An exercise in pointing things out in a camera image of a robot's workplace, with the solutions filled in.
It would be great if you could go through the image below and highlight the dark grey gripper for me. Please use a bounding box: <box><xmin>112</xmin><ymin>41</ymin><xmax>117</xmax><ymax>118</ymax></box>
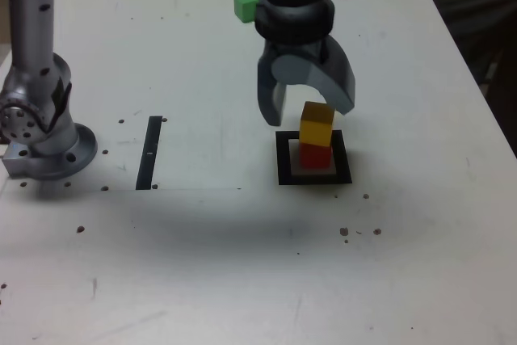
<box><xmin>257</xmin><ymin>36</ymin><xmax>357</xmax><ymax>128</ymax></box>

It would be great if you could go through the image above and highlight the yellow cube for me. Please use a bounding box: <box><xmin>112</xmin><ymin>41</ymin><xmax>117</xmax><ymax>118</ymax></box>
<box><xmin>299</xmin><ymin>101</ymin><xmax>336</xmax><ymax>148</ymax></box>

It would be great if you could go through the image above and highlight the red cube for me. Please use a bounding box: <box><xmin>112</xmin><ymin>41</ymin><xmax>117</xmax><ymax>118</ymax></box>
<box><xmin>298</xmin><ymin>141</ymin><xmax>333</xmax><ymax>170</ymax></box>

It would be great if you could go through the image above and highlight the green cube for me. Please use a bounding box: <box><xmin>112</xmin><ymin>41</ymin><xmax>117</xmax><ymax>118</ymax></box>
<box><xmin>233</xmin><ymin>0</ymin><xmax>259</xmax><ymax>23</ymax></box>

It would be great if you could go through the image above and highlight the black tape square outline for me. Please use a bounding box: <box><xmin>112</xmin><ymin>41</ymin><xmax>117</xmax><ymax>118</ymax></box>
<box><xmin>275</xmin><ymin>129</ymin><xmax>353</xmax><ymax>187</ymax></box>

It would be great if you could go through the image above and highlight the black tape strip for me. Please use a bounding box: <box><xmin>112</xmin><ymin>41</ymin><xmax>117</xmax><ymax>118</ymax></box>
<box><xmin>135</xmin><ymin>116</ymin><xmax>164</xmax><ymax>191</ymax></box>

